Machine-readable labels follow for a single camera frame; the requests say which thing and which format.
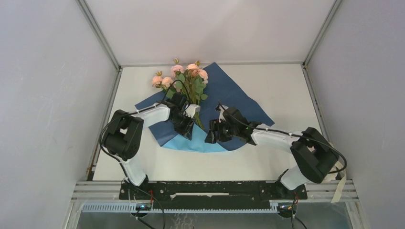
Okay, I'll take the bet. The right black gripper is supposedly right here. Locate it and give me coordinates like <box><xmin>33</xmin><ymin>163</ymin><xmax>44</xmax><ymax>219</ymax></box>
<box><xmin>205</xmin><ymin>118</ymin><xmax>239</xmax><ymax>143</ymax></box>

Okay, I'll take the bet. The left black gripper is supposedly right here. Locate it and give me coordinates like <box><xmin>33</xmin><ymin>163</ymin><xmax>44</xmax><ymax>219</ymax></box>
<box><xmin>169</xmin><ymin>113</ymin><xmax>196</xmax><ymax>140</ymax></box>

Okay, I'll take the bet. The blue wrapping paper sheet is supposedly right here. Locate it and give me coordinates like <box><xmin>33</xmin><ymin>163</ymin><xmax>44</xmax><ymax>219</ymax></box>
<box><xmin>135</xmin><ymin>62</ymin><xmax>275</xmax><ymax>154</ymax></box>

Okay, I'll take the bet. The pink fake flower bunch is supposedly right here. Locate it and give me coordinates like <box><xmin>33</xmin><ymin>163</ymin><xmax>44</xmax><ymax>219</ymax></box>
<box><xmin>151</xmin><ymin>58</ymin><xmax>210</xmax><ymax>130</ymax></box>

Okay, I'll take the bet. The cream lace ribbon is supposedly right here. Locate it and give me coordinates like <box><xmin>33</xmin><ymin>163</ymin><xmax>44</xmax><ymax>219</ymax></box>
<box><xmin>331</xmin><ymin>162</ymin><xmax>347</xmax><ymax>203</ymax></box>

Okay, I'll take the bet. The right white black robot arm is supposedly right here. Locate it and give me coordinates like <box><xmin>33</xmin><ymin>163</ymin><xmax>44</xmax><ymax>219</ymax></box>
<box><xmin>205</xmin><ymin>104</ymin><xmax>347</xmax><ymax>198</ymax></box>

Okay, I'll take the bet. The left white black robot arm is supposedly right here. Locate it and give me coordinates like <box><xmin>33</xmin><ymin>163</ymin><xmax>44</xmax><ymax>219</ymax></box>
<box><xmin>98</xmin><ymin>93</ymin><xmax>201</xmax><ymax>199</ymax></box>

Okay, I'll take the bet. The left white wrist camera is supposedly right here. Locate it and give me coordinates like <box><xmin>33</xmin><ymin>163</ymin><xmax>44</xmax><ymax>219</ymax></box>
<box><xmin>185</xmin><ymin>104</ymin><xmax>201</xmax><ymax>118</ymax></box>

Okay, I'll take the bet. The white cable duct strip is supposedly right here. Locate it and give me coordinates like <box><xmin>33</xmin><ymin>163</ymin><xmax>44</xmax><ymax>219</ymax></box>
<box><xmin>82</xmin><ymin>202</ymin><xmax>279</xmax><ymax>213</ymax></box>

